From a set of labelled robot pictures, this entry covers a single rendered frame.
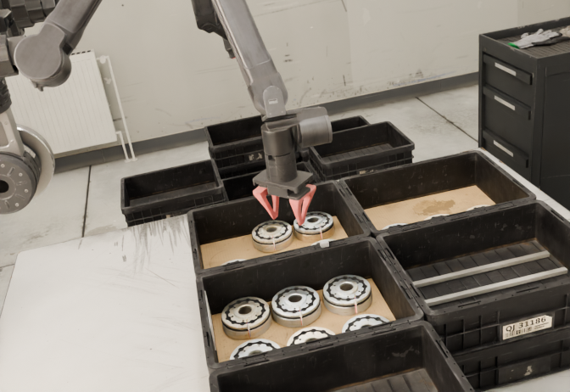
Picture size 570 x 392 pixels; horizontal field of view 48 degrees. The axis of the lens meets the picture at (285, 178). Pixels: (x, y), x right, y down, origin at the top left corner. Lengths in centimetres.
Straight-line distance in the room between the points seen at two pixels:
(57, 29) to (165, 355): 79
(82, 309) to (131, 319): 16
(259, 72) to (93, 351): 83
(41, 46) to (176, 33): 319
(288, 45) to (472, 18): 138
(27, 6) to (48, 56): 53
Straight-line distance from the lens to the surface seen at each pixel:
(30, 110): 436
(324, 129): 117
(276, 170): 118
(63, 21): 119
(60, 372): 163
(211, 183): 277
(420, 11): 473
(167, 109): 445
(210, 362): 116
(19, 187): 153
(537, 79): 267
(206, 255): 163
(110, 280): 189
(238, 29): 118
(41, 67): 116
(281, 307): 136
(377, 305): 139
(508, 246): 157
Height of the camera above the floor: 169
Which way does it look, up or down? 26 degrees down
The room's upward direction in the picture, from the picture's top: 8 degrees counter-clockwise
